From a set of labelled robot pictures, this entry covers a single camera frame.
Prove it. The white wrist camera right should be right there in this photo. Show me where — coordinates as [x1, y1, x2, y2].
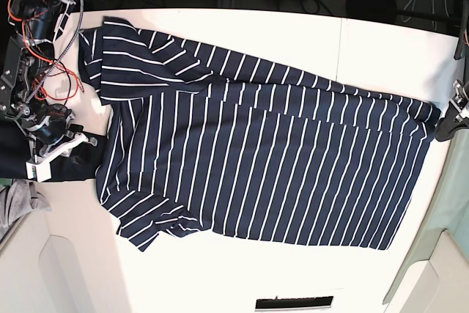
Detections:
[26, 161, 51, 183]

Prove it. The navy white striped t-shirt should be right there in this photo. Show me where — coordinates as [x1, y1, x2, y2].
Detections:
[79, 17, 440, 251]

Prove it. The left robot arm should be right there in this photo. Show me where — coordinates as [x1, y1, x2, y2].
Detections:
[435, 0, 468, 142]

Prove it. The white slotted vent frame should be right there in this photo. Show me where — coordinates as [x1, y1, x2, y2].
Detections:
[254, 295, 334, 312]

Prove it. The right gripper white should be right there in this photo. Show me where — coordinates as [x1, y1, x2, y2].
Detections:
[28, 126, 97, 165]

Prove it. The grey cloth at left edge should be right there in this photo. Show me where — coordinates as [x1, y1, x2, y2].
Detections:
[1, 180, 51, 239]

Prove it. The black garment on table edge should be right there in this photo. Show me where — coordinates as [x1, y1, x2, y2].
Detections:
[1, 120, 107, 182]

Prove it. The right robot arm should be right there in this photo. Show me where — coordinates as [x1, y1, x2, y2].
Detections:
[1, 0, 97, 166]

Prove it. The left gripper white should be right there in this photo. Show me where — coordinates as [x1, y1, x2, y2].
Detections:
[435, 80, 468, 141]

